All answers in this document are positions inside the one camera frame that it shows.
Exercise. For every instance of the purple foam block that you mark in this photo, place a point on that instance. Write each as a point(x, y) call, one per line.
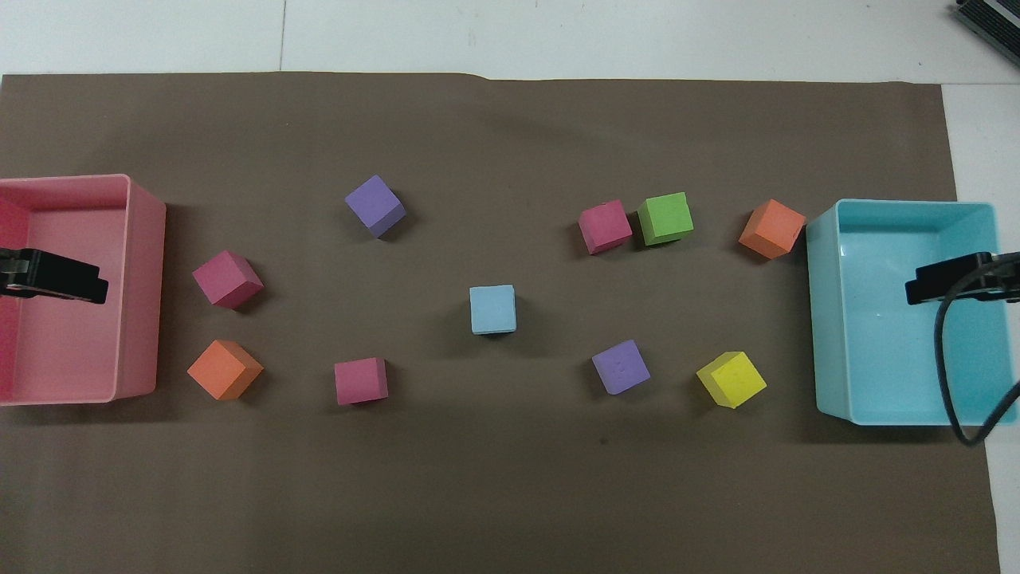
point(621, 367)
point(373, 203)

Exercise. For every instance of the light blue foam block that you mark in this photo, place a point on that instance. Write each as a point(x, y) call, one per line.
point(492, 309)

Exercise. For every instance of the cyan plastic bin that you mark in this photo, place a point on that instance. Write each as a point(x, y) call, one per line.
point(876, 351)

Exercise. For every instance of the black stand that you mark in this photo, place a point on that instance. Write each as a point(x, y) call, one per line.
point(996, 20)

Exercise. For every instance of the pink plastic bin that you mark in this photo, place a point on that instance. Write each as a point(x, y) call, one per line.
point(135, 335)

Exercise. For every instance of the pink foam block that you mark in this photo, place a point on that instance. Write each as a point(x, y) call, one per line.
point(604, 226)
point(225, 277)
point(360, 381)

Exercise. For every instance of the yellow foam block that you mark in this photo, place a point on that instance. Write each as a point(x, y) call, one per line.
point(731, 379)

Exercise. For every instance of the green foam block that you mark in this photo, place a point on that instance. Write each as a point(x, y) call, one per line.
point(664, 218)

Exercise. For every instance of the orange foam block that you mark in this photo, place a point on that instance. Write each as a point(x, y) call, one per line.
point(223, 368)
point(771, 229)

